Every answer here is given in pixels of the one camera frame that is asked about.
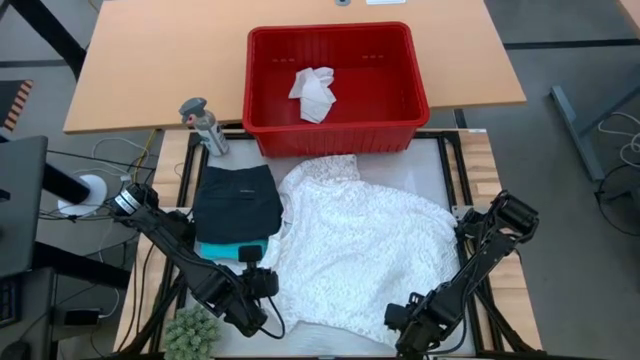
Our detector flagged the teal drawstring shorts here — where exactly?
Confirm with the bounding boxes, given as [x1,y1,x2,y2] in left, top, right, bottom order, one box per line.
[198,238,271,262]

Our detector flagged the black garment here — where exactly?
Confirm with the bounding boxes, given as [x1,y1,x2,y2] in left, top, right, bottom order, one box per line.
[192,164,285,246]

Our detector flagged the white lace garment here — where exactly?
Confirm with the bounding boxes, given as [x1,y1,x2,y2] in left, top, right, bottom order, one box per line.
[259,153,461,349]

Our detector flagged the red plastic laundry basket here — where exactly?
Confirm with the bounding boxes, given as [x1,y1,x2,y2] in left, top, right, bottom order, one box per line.
[242,21,431,159]

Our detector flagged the spray bottle with grey trigger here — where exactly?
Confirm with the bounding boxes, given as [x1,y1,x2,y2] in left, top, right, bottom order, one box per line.
[178,96,231,158]

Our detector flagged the small black floor box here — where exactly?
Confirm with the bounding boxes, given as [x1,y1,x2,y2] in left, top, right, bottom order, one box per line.
[63,308,101,327]

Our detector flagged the white round base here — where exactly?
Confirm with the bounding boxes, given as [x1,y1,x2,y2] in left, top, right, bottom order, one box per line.
[56,173,109,218]

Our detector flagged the small white crumpled cloth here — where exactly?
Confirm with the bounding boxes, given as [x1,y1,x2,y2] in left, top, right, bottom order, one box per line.
[287,66,338,125]

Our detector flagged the light wooden desk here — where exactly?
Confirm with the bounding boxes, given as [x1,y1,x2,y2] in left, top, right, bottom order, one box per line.
[63,0,528,134]

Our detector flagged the grey desk leg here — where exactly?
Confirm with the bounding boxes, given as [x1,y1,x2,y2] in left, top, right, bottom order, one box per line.
[549,84,607,183]

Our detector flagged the orange black striped mat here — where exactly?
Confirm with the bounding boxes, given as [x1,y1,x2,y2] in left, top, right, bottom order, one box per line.
[0,79,34,133]

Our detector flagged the black diagonal desk leg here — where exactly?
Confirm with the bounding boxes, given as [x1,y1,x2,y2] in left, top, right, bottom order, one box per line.
[9,0,89,81]

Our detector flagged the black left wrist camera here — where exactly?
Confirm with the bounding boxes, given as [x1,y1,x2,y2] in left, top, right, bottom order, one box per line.
[237,244,265,271]

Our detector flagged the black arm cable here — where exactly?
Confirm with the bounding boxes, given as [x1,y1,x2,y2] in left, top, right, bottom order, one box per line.
[257,294,287,341]

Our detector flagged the black floor cable loop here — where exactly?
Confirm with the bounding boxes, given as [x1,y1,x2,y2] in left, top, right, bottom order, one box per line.
[593,164,640,230]

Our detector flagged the white floor cable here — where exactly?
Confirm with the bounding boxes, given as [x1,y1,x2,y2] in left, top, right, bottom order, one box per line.
[596,110,640,169]

